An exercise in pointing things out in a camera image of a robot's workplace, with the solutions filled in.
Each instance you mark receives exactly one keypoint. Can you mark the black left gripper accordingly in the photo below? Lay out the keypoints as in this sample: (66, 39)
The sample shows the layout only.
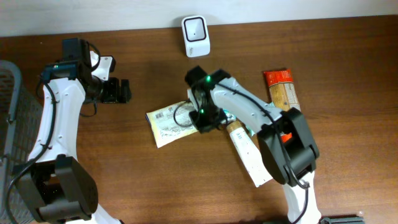
(116, 90)

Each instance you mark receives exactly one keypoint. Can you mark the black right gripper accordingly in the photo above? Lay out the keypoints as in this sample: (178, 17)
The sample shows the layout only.
(206, 121)

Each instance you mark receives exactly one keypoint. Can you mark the small teal packet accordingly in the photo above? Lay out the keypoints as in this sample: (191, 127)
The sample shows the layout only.
(229, 117)

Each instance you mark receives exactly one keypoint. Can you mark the yellow snack bag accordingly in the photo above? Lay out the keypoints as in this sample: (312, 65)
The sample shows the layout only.
(171, 123)

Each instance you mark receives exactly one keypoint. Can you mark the white tube tan cap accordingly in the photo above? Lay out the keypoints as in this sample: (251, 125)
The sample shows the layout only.
(248, 153)

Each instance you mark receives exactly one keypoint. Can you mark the teal sachet packet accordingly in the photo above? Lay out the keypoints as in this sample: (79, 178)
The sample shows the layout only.
(250, 131)

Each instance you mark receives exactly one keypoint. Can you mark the orange spaghetti packet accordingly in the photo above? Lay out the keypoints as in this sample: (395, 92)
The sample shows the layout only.
(281, 88)

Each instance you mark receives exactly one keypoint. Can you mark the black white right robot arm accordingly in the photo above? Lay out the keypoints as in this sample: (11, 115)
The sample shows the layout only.
(286, 144)

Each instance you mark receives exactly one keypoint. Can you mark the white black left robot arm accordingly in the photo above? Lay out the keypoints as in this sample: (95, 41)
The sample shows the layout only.
(41, 178)

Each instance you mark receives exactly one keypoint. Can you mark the white barcode scanner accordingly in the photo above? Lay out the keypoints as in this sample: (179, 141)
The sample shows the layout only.
(196, 36)

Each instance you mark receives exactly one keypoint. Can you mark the grey plastic mesh basket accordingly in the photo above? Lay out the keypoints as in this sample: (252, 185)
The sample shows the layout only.
(20, 114)

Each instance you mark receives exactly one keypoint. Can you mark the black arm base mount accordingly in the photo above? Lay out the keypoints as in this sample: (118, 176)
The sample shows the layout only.
(342, 220)

